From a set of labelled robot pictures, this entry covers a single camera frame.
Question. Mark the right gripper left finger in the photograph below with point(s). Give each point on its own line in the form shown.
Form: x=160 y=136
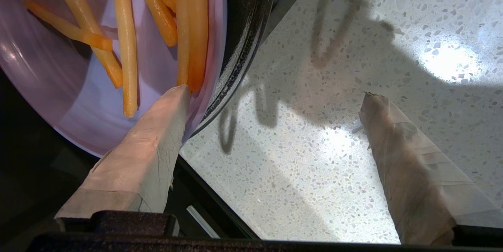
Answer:
x=137 y=165

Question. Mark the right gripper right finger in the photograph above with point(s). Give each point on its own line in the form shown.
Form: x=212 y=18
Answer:
x=412 y=173

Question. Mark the purple plate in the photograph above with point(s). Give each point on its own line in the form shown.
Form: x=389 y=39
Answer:
x=59 y=98

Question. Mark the orange carrot sticks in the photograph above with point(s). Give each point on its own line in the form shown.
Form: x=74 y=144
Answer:
x=82 y=12

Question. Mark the silver microwave oven body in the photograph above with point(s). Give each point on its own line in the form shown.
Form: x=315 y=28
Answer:
x=23 y=189

